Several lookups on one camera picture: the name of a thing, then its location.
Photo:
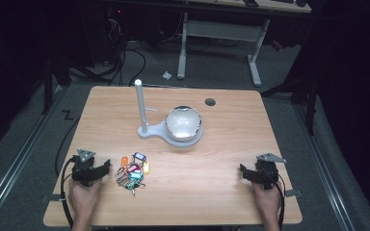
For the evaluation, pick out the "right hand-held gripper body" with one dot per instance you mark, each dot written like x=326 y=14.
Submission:
x=266 y=171

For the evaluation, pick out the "white-framed desk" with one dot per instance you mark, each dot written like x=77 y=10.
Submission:
x=220 y=30

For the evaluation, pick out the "black metal stand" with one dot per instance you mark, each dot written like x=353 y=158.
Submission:
x=302 y=86
x=48 y=83

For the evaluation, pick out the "shiny silver bowl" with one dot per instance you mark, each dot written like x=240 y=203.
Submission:
x=183 y=123

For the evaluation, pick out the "grey metal floor rail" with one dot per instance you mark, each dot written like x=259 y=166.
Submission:
x=16 y=160
x=324 y=170

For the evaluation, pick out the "person's left hand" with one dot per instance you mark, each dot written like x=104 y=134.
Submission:
x=83 y=197

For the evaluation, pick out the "bunch of keys with coloured tags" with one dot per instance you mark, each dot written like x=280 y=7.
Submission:
x=132 y=171

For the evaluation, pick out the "black round table grommet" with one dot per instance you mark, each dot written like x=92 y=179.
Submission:
x=210 y=102

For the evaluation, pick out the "grey table bracket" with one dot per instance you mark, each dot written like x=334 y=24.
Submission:
x=294 y=193
x=51 y=198

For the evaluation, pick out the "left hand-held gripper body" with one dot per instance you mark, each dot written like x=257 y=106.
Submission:
x=83 y=170

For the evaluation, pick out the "small red object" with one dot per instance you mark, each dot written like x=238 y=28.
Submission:
x=277 y=45

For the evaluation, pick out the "crumpled white paper scrap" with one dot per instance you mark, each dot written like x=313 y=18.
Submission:
x=167 y=75

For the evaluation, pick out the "person's right hand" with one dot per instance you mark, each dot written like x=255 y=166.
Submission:
x=268 y=202

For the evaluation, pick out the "white stand with pole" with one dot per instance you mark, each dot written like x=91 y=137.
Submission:
x=143 y=112

